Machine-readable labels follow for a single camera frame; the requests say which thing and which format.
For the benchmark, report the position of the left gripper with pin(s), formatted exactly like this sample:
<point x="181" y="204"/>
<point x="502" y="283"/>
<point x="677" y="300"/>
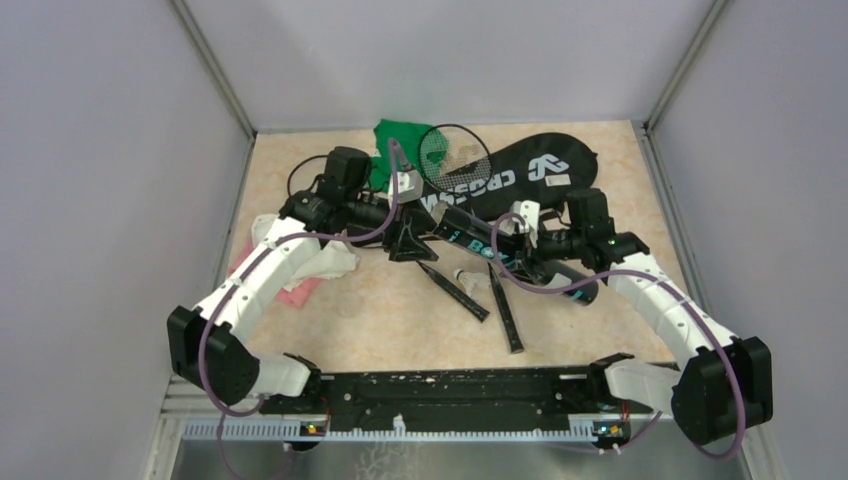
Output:
<point x="407" y="247"/>

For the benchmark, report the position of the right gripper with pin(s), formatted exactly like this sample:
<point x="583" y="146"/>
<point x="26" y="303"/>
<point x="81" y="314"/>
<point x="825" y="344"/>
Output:
<point x="535" y="255"/>

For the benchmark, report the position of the black shuttlecock tube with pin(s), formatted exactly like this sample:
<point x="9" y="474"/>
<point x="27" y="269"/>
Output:
<point x="467" y="232"/>

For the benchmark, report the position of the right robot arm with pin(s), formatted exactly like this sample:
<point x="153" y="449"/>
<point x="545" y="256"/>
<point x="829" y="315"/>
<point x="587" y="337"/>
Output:
<point x="722" y="385"/>

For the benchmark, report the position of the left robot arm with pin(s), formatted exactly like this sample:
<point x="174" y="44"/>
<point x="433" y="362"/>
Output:
<point x="208" y="341"/>

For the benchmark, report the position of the left badminton racket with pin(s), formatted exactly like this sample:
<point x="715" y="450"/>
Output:
<point x="463" y="299"/>

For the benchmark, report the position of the badminton racket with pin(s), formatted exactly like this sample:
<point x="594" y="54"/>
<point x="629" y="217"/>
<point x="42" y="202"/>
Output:
<point x="465" y="170"/>
<point x="463" y="299"/>

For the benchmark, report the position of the right badminton racket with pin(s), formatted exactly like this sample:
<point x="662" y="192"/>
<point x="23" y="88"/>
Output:
<point x="465" y="170"/>

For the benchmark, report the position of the white towel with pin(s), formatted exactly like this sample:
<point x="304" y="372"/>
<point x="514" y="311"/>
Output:
<point x="333" y="261"/>

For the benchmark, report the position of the lower centre shuttlecock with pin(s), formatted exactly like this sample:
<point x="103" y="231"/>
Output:
<point x="471" y="281"/>

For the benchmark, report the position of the black racket bag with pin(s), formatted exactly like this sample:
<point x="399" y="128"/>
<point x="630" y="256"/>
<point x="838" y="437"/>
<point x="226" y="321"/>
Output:
<point x="542" y="167"/>

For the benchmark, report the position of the green cloth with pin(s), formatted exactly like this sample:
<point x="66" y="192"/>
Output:
<point x="412" y="138"/>

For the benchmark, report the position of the pink cloth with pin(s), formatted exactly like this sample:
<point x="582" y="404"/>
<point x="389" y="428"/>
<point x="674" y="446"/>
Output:
<point x="295" y="296"/>

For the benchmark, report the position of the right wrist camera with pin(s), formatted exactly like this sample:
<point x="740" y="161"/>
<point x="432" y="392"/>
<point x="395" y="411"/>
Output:
<point x="523" y="220"/>

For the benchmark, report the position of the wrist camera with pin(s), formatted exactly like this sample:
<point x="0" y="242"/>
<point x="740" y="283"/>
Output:
<point x="523" y="220"/>
<point x="405" y="187"/>

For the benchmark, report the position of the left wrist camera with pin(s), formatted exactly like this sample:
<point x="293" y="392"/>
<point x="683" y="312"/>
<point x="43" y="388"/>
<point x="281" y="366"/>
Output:
<point x="405" y="187"/>

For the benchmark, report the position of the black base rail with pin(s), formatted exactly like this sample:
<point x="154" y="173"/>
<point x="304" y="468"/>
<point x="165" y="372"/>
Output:
<point x="502" y="404"/>

